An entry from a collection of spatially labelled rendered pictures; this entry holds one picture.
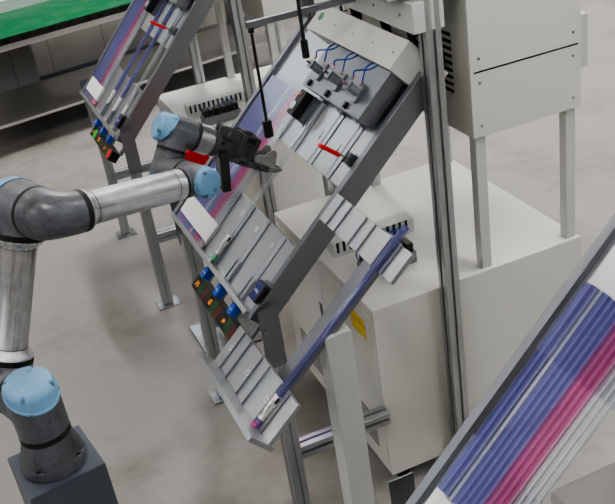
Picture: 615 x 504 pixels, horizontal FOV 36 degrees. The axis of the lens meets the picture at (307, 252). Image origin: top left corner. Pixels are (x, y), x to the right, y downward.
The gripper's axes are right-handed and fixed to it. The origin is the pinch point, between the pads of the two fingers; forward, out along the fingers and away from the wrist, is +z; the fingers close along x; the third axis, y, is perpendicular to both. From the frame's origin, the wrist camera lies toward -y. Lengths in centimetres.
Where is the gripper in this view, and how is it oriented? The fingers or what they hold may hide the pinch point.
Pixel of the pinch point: (275, 170)
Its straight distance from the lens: 248.8
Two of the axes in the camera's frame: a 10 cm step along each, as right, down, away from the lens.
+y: 3.8, -8.9, -2.4
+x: -3.9, -3.9, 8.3
